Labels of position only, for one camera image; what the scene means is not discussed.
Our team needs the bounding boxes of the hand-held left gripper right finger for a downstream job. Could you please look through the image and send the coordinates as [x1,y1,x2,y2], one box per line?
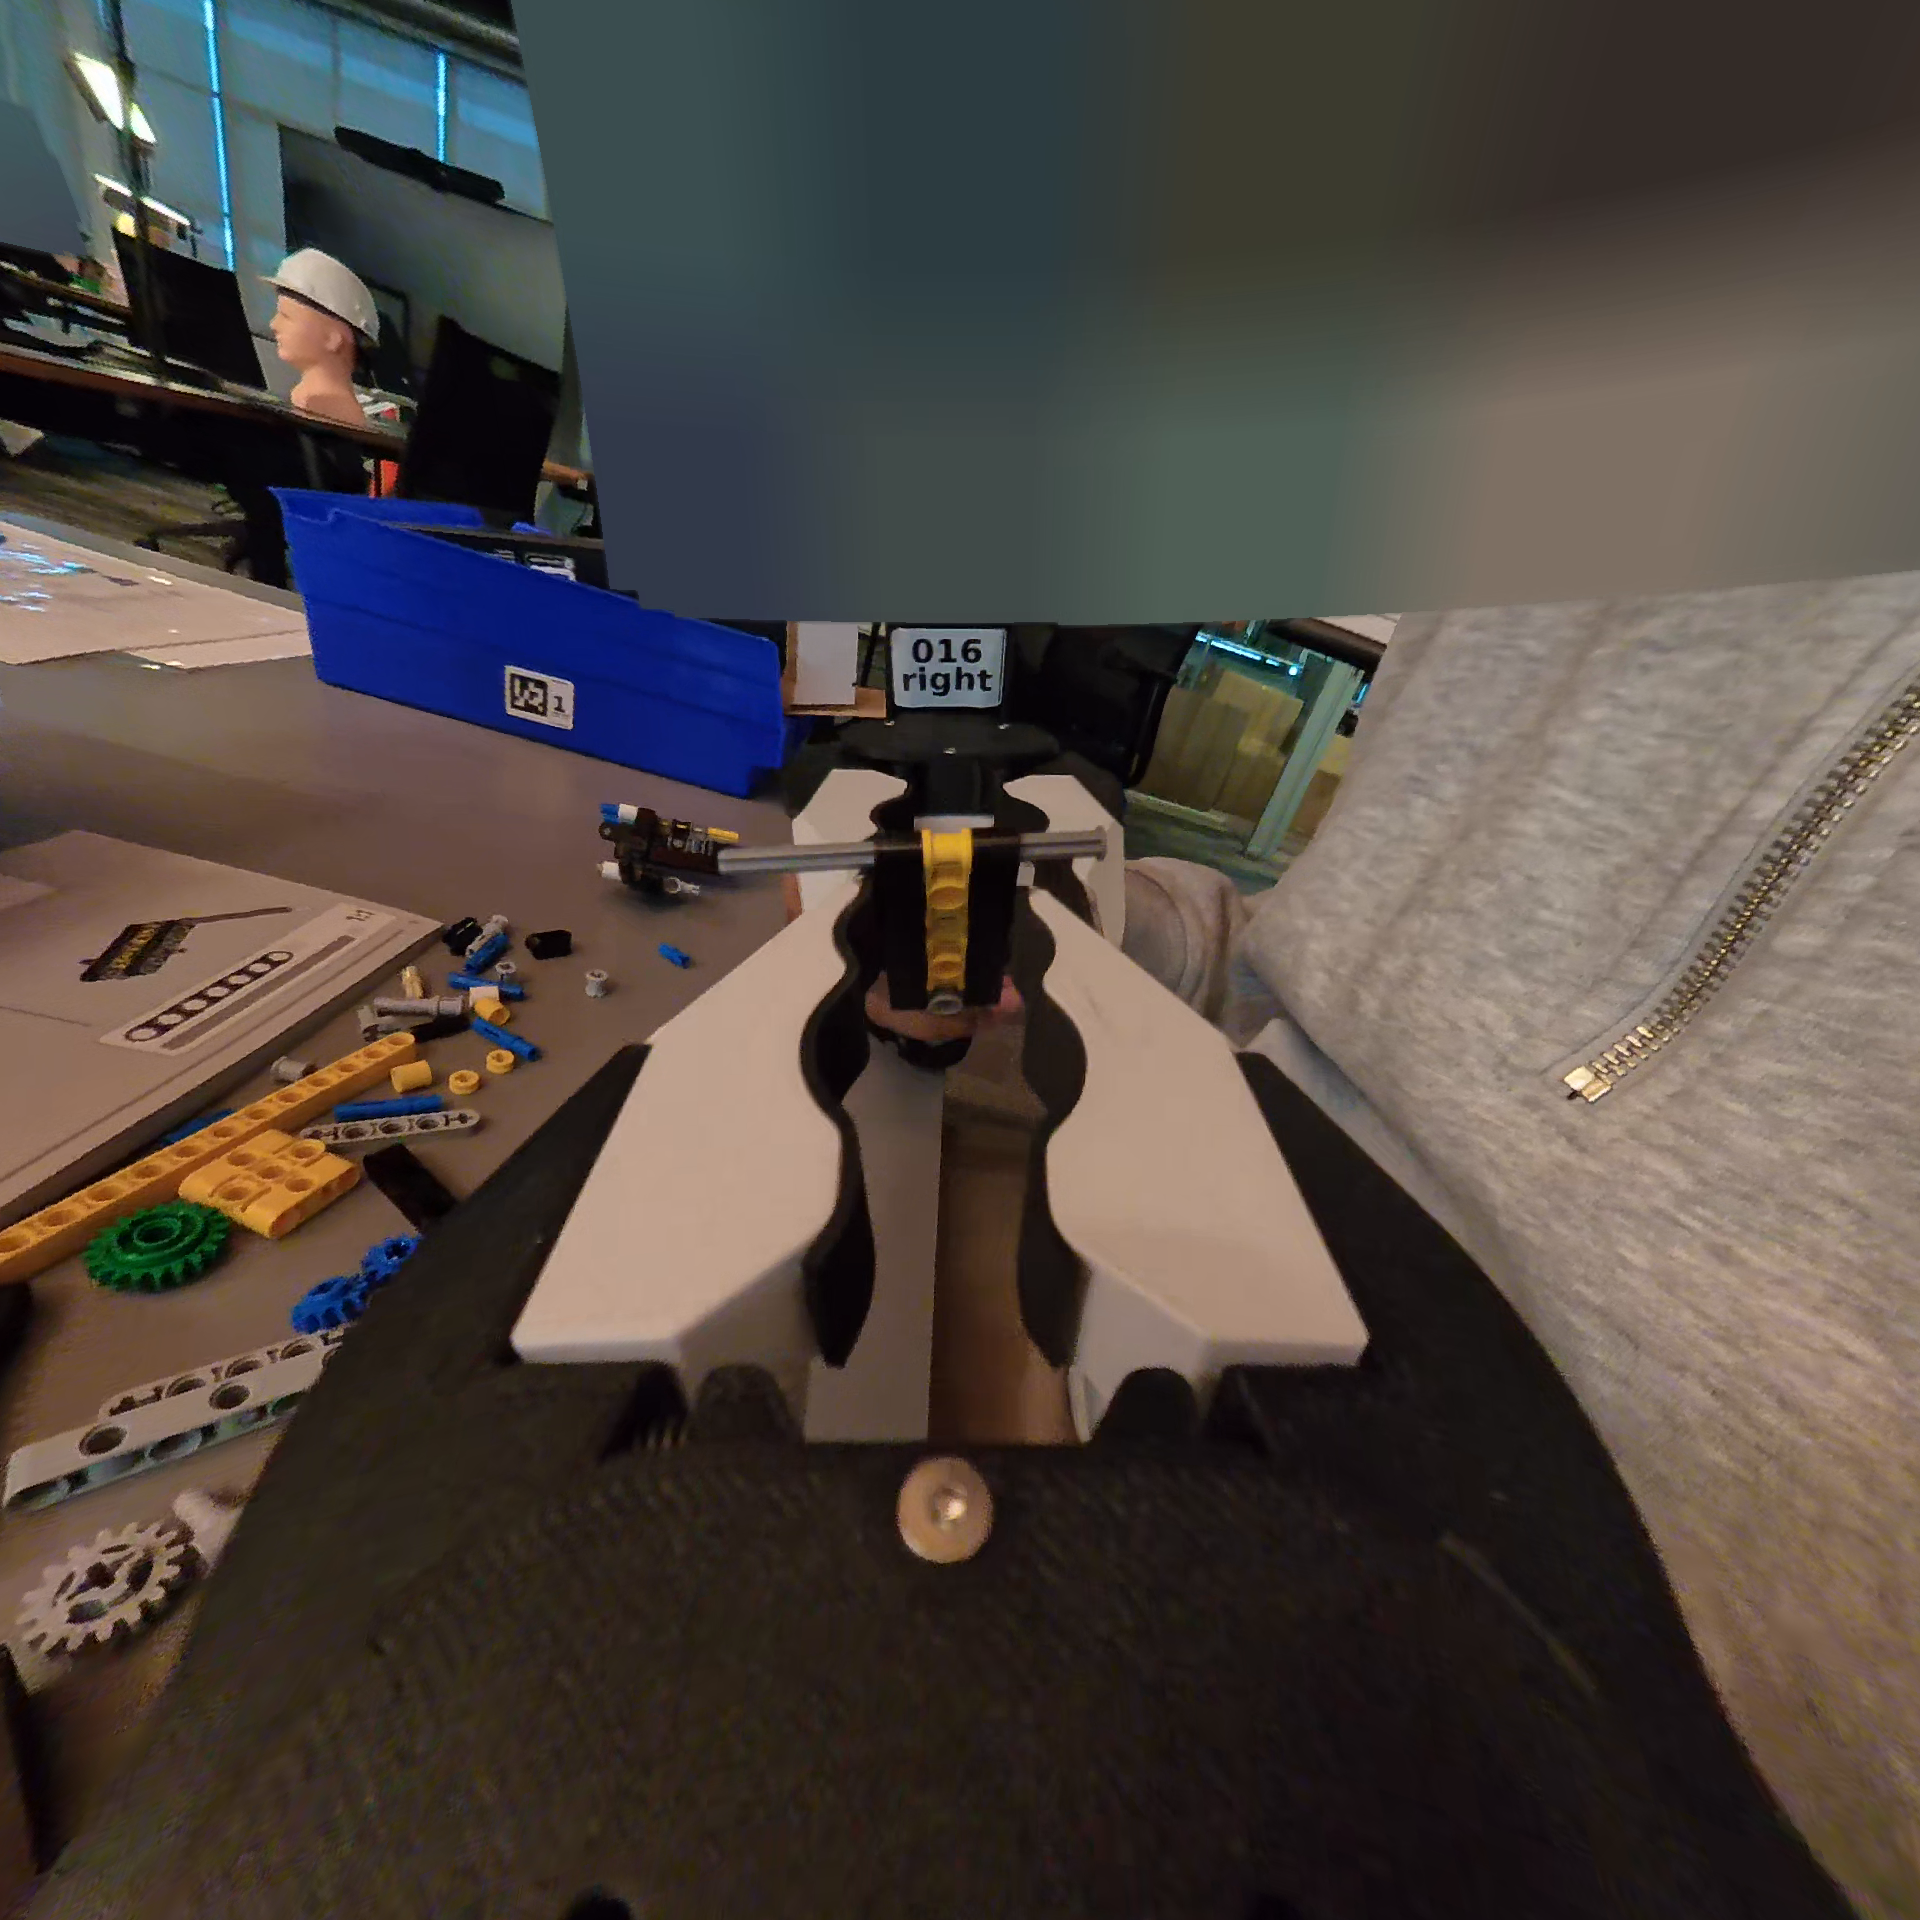
[996,885,1370,1440]

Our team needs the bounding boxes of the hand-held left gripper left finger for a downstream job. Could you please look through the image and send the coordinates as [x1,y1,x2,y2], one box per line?
[509,877,939,1445]

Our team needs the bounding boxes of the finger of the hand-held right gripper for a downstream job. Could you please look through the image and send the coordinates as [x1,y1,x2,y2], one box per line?
[790,769,903,922]
[1020,773,1130,952]

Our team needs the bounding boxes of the long grey lego axle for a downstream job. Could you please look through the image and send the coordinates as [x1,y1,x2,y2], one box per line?
[717,833,1108,877]

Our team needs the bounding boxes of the black and yellow lego assembly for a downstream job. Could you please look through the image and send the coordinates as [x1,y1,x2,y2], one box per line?
[877,809,1022,1038]

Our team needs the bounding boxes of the person's right forearm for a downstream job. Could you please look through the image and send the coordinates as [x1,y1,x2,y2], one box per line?
[1117,857,1277,1051]

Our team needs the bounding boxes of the small black lego subassembly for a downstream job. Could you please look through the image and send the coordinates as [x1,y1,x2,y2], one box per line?
[596,801,741,902]

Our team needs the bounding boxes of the black lego beam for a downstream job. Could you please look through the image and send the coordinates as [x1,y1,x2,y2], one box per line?
[364,1148,460,1233]

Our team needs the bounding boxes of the pile of small lego pieces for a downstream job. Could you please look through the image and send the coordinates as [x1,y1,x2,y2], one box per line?
[270,912,542,1105]

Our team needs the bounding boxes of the thin grey lego beam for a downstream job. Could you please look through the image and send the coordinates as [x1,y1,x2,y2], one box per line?
[299,1107,482,1153]

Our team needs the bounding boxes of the black lego box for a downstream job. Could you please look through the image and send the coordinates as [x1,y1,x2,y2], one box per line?
[381,526,609,592]

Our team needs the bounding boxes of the wide yellow lego block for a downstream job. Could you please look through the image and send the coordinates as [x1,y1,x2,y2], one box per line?
[181,1130,366,1238]

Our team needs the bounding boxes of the long yellow lego beam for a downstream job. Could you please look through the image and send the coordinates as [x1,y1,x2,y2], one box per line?
[0,1032,418,1285]

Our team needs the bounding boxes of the green lego gear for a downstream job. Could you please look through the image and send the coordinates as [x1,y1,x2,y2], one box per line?
[82,1205,234,1292]

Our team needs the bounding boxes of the lego instruction booklet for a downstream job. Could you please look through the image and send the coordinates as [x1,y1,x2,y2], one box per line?
[0,829,444,1225]

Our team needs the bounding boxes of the long grey lego beam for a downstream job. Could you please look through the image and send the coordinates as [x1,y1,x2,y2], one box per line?
[0,1328,347,1509]

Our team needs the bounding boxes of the grey lego gear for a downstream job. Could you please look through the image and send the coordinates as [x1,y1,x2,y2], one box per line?
[15,1517,197,1659]

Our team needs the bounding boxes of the person's right hand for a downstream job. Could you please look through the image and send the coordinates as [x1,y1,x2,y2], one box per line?
[861,982,1037,1069]

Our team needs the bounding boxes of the white cardboard box flap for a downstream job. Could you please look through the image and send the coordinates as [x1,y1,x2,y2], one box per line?
[783,621,874,715]

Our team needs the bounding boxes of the stack of cardboard boxes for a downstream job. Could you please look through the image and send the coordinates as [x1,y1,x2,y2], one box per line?
[1147,667,1354,841]

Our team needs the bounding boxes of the blue plastic bin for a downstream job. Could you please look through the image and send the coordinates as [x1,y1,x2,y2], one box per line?
[270,488,798,797]

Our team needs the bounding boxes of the grey zip hoodie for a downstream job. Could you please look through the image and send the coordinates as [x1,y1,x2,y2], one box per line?
[1117,569,1920,1920]

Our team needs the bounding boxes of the black monitor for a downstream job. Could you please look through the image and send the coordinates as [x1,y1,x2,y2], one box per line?
[398,315,565,520]

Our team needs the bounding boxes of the mannequin head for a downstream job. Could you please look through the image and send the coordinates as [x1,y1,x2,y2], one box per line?
[274,300,371,433]

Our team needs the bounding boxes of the white paper sheet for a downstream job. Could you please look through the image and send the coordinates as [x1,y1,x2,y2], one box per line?
[0,517,308,669]

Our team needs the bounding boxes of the white hard hat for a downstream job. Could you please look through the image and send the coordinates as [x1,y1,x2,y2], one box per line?
[263,248,383,348]

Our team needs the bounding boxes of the long wooden desk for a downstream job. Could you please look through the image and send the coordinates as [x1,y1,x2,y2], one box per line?
[0,344,587,489]

